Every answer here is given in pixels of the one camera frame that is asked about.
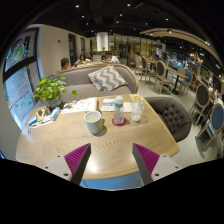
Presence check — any person in yellow shirt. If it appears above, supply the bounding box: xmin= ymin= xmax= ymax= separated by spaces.
xmin=58 ymin=58 xmax=69 ymax=72

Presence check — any yellow card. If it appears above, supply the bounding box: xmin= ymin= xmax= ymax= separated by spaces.
xmin=130 ymin=94 xmax=143 ymax=101

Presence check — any white ceramic mug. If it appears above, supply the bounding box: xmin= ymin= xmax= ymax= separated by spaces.
xmin=84 ymin=111 xmax=102 ymax=134

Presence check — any clear plastic water bottle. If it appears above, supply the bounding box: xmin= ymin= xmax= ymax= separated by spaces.
xmin=114 ymin=96 xmax=124 ymax=124

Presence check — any person in white shirt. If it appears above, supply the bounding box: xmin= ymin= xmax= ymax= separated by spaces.
xmin=105 ymin=52 xmax=119 ymax=64

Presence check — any beige backed dining chair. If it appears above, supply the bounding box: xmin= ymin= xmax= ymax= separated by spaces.
xmin=155 ymin=60 xmax=174 ymax=93

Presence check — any blue tissue pack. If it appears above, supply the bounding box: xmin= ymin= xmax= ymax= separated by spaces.
xmin=50 ymin=107 xmax=61 ymax=121

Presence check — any grey upholstered sofa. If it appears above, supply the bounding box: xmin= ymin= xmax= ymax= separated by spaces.
xmin=51 ymin=63 xmax=139 ymax=102

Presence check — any grey backed wooden chair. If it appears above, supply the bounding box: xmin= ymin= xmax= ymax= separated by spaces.
xmin=189 ymin=83 xmax=210 ymax=125

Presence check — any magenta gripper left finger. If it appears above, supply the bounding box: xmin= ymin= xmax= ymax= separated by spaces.
xmin=64 ymin=143 xmax=91 ymax=185

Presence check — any white menu paper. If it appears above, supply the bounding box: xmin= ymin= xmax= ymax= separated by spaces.
xmin=61 ymin=97 xmax=97 ymax=114

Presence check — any green potted plant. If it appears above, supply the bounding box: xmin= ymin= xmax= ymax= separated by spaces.
xmin=33 ymin=74 xmax=68 ymax=108

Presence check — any dark tufted armchair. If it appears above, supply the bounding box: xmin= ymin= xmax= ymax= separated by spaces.
xmin=145 ymin=97 xmax=192 ymax=142

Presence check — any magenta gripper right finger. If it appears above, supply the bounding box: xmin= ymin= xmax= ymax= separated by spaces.
xmin=132 ymin=143 xmax=160 ymax=185

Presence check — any grey chevron cushion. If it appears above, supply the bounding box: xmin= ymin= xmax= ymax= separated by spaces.
xmin=89 ymin=65 xmax=127 ymax=92

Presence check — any white round column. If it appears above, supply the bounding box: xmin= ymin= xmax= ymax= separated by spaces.
xmin=96 ymin=32 xmax=109 ymax=51

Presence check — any small white box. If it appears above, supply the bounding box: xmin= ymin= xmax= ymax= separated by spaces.
xmin=101 ymin=99 xmax=115 ymax=112

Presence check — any clear drinking glass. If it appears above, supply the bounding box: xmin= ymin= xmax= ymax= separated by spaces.
xmin=131 ymin=101 xmax=145 ymax=122

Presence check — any red round coaster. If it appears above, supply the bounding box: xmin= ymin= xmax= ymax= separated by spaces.
xmin=112 ymin=118 xmax=126 ymax=127

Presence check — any blue backed wooden chair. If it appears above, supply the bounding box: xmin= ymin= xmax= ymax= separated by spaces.
xmin=197 ymin=103 xmax=224 ymax=152

